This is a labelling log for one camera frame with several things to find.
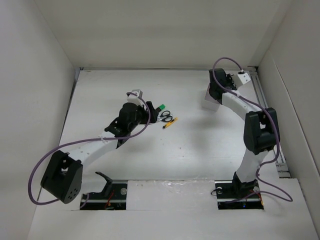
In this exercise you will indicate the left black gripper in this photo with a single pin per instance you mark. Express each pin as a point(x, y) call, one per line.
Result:
point(146, 116)

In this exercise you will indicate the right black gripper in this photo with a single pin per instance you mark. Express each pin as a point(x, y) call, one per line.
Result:
point(230, 78)

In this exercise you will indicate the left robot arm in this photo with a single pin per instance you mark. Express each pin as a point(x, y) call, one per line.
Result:
point(64, 173)

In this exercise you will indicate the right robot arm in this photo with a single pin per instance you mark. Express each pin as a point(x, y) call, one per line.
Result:
point(258, 136)

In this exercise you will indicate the green highlighter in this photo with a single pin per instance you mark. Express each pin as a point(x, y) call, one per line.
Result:
point(160, 108)

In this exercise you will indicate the white divided container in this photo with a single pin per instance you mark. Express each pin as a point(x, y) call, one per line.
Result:
point(208, 102)

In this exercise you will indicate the yellow utility knife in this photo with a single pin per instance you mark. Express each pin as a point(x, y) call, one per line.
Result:
point(170, 123)

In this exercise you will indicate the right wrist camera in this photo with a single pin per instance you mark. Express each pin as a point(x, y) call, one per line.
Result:
point(241, 79)

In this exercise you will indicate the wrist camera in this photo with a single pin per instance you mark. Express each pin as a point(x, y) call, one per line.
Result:
point(134, 97)
point(241, 79)

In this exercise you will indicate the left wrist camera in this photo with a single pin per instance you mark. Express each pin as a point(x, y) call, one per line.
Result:
point(134, 97)

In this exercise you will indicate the black handled scissors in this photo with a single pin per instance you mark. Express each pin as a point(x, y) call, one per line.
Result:
point(165, 116)

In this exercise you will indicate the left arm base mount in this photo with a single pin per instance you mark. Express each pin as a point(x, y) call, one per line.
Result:
point(106, 195)

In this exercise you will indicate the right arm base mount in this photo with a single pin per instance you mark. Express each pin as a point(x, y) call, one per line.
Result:
point(231, 195)

